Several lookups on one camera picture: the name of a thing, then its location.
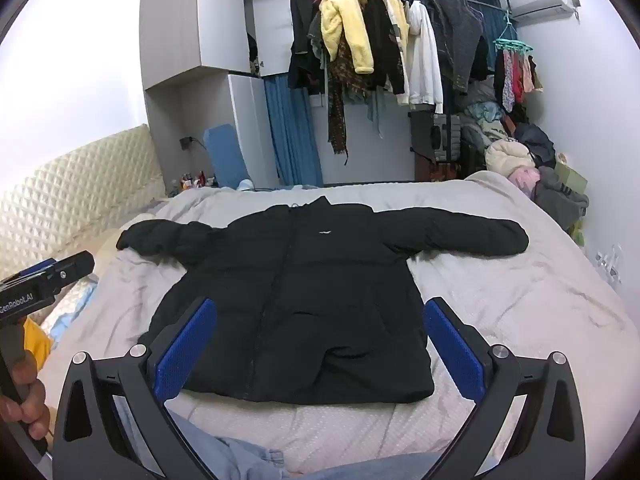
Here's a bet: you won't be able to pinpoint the grey wardrobe cabinet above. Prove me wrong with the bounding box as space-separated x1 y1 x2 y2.
140 0 296 190

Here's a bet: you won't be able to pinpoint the teal clip hanger with socks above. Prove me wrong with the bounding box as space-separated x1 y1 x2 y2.
492 7 544 114

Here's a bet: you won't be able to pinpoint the black puffer jacket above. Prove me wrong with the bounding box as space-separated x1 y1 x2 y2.
116 196 530 405

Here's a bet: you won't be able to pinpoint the person's left hand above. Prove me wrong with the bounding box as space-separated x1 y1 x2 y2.
0 349 52 443

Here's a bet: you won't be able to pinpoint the cream quilted headboard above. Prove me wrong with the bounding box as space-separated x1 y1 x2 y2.
0 124 167 281

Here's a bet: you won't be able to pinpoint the white clothes hangers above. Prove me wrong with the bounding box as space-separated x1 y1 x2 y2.
595 244 624 287

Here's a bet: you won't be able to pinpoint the light grey bed blanket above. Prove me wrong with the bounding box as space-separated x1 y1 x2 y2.
39 170 640 480

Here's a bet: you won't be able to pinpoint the black hanging garment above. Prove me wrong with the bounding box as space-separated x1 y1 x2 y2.
361 0 407 97

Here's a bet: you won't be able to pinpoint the black hanging jacket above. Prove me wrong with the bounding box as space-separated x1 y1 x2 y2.
287 0 327 96

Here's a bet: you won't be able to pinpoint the yellow cloth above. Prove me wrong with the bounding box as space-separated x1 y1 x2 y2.
22 317 54 367

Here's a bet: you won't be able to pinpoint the white hoodie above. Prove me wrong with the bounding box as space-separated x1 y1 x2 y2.
400 0 445 114

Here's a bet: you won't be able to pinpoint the blue curtain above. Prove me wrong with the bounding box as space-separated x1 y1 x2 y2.
263 77 324 187

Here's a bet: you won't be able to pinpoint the dark grey hanging coat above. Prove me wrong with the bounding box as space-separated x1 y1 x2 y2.
419 0 489 94

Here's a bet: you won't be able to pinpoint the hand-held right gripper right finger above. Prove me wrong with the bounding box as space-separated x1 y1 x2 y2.
423 297 587 480

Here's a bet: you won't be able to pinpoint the brown patterned scarf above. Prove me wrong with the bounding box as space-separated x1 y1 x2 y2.
327 40 372 157

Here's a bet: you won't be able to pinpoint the small bottles on nightstand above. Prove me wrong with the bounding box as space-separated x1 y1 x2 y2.
176 169 217 192

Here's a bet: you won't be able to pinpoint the yellow fleece jacket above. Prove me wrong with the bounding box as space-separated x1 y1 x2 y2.
320 0 375 75

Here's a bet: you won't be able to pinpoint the pile of clothes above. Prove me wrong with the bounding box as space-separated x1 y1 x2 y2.
459 80 591 243

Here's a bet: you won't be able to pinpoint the blue padded board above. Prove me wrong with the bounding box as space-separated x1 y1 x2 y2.
202 124 252 189

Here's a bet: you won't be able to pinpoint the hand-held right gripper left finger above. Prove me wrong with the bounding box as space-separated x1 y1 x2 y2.
51 297 218 480

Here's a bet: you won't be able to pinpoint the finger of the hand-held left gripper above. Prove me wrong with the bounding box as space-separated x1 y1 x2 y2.
49 251 96 288

